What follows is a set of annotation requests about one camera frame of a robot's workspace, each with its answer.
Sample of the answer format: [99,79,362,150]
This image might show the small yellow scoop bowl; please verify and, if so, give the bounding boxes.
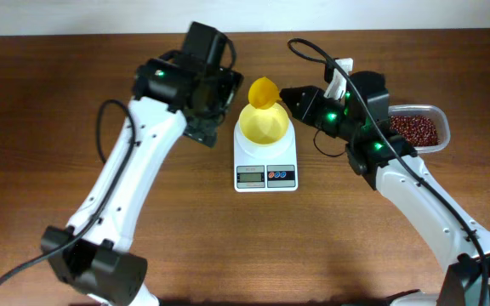
[248,76,281,110]

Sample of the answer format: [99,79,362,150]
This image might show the yellow plastic bowl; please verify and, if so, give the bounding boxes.
[238,103,289,145]

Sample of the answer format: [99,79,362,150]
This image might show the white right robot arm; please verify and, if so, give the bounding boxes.
[280,71,490,305]

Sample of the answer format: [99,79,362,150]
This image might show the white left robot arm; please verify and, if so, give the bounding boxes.
[41,59,243,305]

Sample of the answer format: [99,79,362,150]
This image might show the white digital kitchen scale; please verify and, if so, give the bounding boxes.
[233,122,299,193]

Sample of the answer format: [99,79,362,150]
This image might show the red beans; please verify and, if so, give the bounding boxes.
[390,115,439,147]

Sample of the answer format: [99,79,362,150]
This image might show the clear plastic container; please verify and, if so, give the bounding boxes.
[389,105,451,154]

